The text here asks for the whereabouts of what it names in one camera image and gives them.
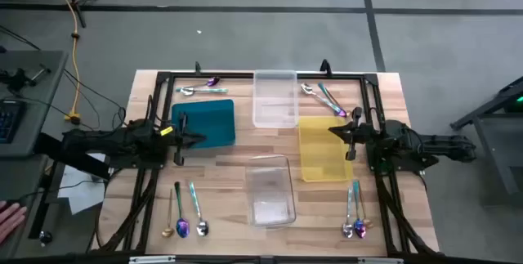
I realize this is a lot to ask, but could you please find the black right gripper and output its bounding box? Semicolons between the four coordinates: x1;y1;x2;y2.
329;107;369;162

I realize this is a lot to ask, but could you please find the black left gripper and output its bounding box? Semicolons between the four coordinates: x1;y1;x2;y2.
174;111;207;166

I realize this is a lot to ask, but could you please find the yellow plastic bin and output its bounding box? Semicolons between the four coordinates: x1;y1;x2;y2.
297;115;355;183

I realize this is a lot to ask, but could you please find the iridescent blue-purple spoon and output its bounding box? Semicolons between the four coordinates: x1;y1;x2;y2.
173;181;191;239
352;180;368;239

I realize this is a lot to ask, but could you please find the gold spoon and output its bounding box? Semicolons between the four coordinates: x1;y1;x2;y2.
359;180;375;229
161;188;176;239

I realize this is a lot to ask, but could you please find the teal plastic bin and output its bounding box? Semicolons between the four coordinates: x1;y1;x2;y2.
170;99;237;150

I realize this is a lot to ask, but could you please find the frosted white plastic bin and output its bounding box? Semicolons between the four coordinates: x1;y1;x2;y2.
252;69;299;129

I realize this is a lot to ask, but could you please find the clear transparent container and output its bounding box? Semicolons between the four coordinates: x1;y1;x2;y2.
244;154;297;228

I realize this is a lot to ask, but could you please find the black diagonal bar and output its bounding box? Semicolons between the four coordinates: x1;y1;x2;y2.
33;132;114;180

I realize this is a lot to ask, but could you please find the white paper sheet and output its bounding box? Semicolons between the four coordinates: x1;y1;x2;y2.
56;153;108;216

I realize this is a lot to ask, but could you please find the grey metal cart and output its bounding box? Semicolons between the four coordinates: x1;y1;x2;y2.
449;74;523;208

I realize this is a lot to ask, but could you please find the grey side desk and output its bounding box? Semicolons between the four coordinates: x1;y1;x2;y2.
0;49;69;159

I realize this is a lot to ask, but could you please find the grey lower desk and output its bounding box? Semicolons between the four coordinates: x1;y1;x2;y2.
0;153;50;259

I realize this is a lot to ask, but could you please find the black clamp tool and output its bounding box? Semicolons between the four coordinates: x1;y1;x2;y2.
0;64;52;93

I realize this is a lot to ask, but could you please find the black keyboard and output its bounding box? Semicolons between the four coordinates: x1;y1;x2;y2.
0;99;24;145

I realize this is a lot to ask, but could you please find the person's hand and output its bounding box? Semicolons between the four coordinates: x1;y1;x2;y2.
0;200;28;244

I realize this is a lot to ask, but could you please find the left wrist camera yellow label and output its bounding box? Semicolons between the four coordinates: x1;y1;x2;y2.
154;121;177;142

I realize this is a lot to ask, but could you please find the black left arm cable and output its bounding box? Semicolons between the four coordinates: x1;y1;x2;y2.
142;94;156;124

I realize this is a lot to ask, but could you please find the black floor cable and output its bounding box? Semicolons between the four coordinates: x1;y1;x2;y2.
63;69;127;129

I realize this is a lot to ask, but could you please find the silver metal bracket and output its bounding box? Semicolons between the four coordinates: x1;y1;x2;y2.
128;255;177;264
357;257;404;264

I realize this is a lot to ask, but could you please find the yellow cable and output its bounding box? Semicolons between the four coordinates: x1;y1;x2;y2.
40;0;82;125

